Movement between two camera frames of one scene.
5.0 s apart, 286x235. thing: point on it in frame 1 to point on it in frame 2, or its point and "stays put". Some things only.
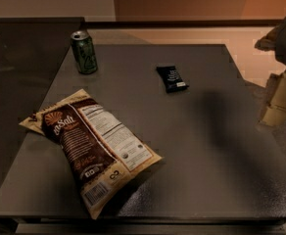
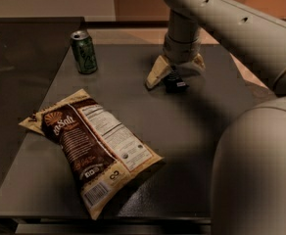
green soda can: (84, 51) stays put
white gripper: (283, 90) to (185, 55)
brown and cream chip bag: (106, 163) stays put
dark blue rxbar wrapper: (171, 79) stays put
